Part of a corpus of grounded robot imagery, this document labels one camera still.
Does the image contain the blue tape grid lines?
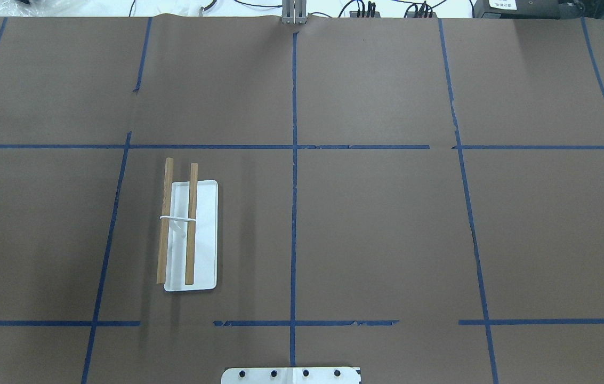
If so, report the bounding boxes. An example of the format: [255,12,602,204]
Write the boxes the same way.
[0,14,604,383]

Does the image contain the white mounting plate with bolts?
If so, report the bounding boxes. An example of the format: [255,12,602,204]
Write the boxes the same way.
[221,366,362,383]

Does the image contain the black box device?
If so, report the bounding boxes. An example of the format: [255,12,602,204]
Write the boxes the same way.
[473,1,604,20]

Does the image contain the white towel rack with wooden bars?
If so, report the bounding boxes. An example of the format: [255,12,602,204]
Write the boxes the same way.
[156,157,219,293]

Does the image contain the grey aluminium frame post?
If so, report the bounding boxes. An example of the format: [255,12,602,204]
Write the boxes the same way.
[281,0,308,25]

